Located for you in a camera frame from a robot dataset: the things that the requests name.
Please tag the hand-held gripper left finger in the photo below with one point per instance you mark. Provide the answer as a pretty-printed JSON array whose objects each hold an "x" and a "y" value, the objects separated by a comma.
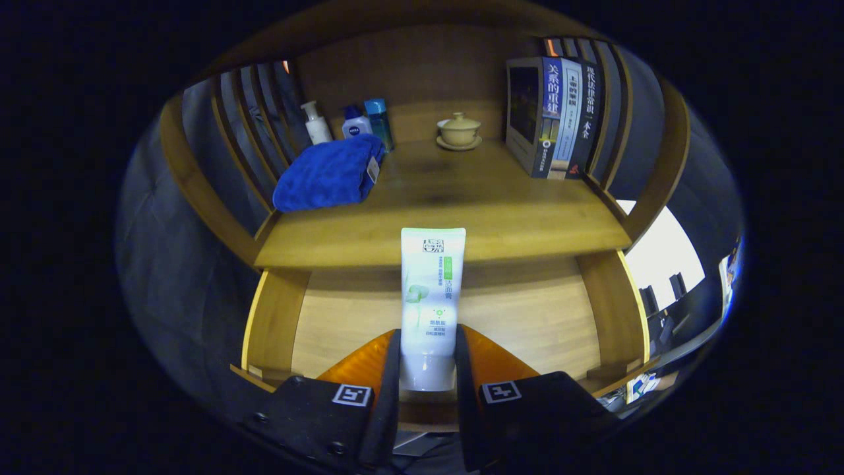
[{"x": 388, "y": 402}]

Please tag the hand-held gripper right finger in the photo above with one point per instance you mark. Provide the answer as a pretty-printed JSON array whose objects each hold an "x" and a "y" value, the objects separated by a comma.
[{"x": 465, "y": 402}]

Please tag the wooden drawer with black knob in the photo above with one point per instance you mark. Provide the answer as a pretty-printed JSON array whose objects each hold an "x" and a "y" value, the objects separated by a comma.
[{"x": 514, "y": 316}]

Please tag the white facial cleanser tube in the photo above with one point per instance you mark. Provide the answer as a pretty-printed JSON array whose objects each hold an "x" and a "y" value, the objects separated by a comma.
[{"x": 432, "y": 297}]

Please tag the wooden countertop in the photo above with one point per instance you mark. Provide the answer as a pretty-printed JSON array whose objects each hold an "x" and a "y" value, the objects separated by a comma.
[{"x": 461, "y": 218}]

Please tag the blue folded towel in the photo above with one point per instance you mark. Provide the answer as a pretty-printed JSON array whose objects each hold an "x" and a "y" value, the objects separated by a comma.
[{"x": 326, "y": 175}]

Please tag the white box unit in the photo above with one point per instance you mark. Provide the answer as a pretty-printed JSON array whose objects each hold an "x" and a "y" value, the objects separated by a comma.
[{"x": 659, "y": 257}]

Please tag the black backdrop cloth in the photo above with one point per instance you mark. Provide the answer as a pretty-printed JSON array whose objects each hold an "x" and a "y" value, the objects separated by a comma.
[{"x": 178, "y": 277}]

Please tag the beige lidded teacup with saucer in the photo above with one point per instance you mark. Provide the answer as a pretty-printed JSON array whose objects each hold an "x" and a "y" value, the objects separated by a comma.
[{"x": 459, "y": 132}]

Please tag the white lotion bottle blue cap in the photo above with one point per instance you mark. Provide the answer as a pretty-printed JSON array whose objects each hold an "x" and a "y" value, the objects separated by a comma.
[{"x": 357, "y": 126}]

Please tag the teal bottle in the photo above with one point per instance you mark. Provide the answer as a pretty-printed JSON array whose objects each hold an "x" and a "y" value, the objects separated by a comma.
[{"x": 379, "y": 122}]

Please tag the white pump bottle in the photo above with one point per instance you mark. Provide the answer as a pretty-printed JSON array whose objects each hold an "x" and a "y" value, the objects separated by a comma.
[{"x": 318, "y": 128}]

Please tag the grey spine book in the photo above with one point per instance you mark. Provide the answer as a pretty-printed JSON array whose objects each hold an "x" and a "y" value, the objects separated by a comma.
[{"x": 570, "y": 112}]

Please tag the blue spine book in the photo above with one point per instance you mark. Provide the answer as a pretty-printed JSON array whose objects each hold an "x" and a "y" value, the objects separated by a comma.
[{"x": 550, "y": 99}]

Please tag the black spine book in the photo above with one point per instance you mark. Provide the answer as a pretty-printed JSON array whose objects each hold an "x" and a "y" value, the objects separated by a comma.
[{"x": 589, "y": 112}]

